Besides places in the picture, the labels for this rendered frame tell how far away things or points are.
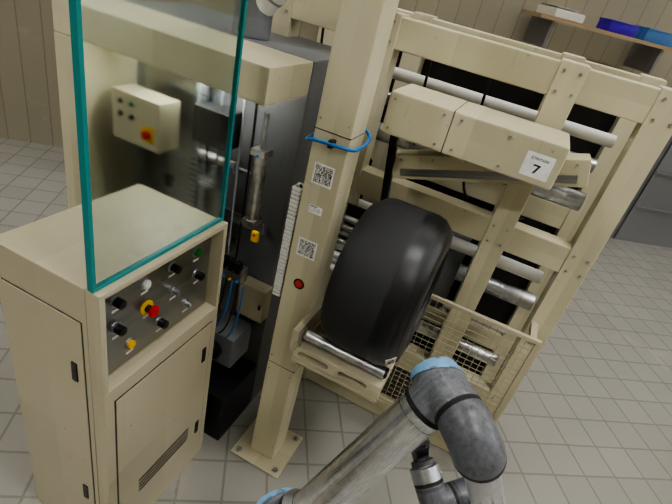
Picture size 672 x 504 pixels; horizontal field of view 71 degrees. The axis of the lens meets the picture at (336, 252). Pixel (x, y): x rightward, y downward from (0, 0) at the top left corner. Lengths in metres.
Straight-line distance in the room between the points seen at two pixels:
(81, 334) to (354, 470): 0.81
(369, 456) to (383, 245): 0.62
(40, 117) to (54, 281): 4.10
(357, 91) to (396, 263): 0.53
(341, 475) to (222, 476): 1.28
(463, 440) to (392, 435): 0.18
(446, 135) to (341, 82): 0.42
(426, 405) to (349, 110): 0.87
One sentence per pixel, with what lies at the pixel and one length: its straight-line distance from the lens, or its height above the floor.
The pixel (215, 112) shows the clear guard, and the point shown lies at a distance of 1.46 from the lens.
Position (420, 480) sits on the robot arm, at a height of 0.87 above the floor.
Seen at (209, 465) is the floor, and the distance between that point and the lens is 2.50.
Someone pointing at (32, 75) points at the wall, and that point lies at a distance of 5.35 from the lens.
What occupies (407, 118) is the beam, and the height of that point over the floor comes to 1.71.
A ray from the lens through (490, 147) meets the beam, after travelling 1.67.
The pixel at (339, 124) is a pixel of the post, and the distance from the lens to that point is 1.51.
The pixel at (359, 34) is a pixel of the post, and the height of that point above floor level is 1.95.
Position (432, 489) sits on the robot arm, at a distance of 1.58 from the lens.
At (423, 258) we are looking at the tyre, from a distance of 1.46.
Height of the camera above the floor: 2.10
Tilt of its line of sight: 31 degrees down
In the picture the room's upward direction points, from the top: 15 degrees clockwise
